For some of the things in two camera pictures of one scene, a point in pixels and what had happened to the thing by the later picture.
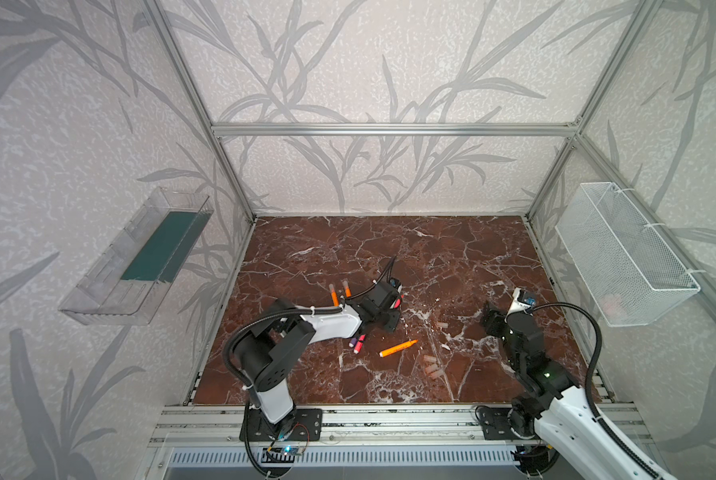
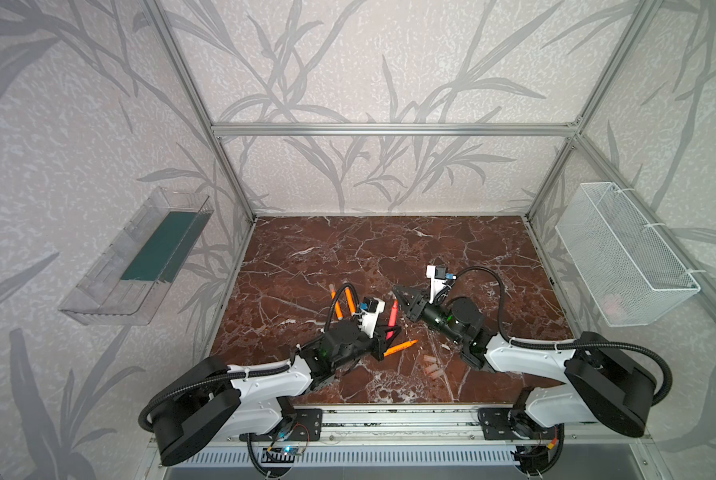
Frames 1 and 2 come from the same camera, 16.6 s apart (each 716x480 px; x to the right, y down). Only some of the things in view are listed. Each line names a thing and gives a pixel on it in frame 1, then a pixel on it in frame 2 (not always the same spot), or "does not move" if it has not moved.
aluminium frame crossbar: [528, 128] does not move
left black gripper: [388, 308] -> [373, 339]
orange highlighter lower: [397, 348] does not move
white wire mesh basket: [631, 270] does not move
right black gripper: [494, 318] -> [418, 305]
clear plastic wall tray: [126, 284] does not move
